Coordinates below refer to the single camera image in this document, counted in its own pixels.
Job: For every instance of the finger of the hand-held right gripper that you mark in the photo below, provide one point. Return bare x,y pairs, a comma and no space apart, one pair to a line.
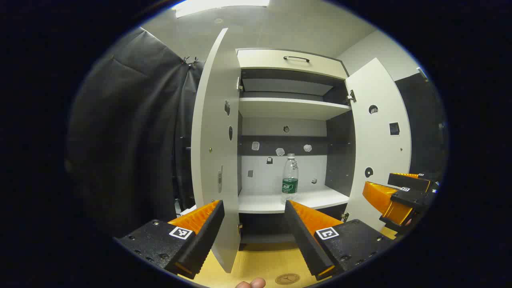
412,196
412,182

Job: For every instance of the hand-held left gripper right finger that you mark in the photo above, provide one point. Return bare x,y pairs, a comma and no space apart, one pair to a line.
304,240

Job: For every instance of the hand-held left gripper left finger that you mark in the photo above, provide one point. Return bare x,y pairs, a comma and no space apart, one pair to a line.
204,236

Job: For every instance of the white cabinet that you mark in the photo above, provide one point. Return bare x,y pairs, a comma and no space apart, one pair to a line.
280,200

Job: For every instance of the white cabinet door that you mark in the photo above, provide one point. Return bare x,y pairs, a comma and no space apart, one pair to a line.
376,140
214,120

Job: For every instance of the clear plastic bottle green label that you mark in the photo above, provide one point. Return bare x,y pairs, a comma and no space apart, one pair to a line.
290,186

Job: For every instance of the white cabinet shelf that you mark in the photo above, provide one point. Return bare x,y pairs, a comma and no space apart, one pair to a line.
288,108

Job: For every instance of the white flat object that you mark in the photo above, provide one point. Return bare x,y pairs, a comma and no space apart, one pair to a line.
188,208

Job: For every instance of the black backdrop cloth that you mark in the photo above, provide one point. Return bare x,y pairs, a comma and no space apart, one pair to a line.
132,120

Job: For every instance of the metal binder clip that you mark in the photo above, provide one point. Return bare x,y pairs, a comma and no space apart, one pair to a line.
186,60
195,60

